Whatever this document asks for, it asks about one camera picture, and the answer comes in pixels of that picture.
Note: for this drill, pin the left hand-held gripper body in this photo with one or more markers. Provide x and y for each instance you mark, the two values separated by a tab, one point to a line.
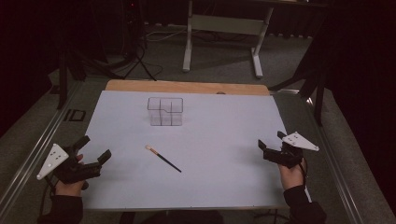
73	171

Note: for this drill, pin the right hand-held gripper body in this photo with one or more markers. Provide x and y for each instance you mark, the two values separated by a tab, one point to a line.
288	154

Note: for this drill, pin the clear acrylic organizer box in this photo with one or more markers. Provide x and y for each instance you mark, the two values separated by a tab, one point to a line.
165	111

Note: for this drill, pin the person's left hand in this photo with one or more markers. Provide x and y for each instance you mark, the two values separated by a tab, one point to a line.
71	187

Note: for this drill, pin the person's right hand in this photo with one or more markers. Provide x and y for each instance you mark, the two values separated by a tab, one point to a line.
292	178

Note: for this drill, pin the black metal stand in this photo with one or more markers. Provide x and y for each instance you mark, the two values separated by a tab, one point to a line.
63	74
316	84

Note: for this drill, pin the white table mat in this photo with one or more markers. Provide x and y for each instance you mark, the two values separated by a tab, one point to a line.
193	174

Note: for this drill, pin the black equipment tower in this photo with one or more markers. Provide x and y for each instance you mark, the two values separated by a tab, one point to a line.
132	21

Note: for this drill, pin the black square floor frame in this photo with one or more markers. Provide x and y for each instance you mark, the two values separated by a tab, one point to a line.
74	115

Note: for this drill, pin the metal floor rail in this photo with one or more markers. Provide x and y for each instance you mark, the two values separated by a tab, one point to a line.
29	158
337	174

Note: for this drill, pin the white metal desk frame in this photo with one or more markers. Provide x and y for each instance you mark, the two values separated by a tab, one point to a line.
227	26

